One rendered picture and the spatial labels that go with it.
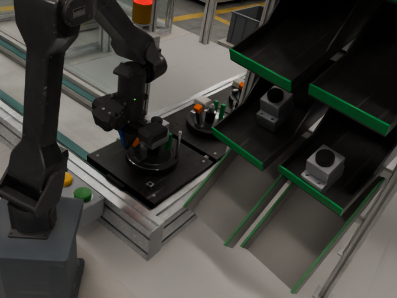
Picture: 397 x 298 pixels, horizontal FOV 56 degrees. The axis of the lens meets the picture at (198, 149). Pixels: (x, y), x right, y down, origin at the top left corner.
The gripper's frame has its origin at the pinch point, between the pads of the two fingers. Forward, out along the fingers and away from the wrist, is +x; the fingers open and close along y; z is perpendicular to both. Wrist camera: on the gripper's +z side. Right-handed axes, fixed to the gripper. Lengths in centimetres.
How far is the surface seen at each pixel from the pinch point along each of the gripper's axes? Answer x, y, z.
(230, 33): 37, -90, -195
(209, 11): 3, -61, -117
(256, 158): -12.3, 31.2, -0.4
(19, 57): 14, -76, -19
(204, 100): 8.9, -9.2, -45.0
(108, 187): 12.6, 0.1, 5.2
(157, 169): 9.6, 5.4, -6.0
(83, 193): 11.5, -1.4, 11.4
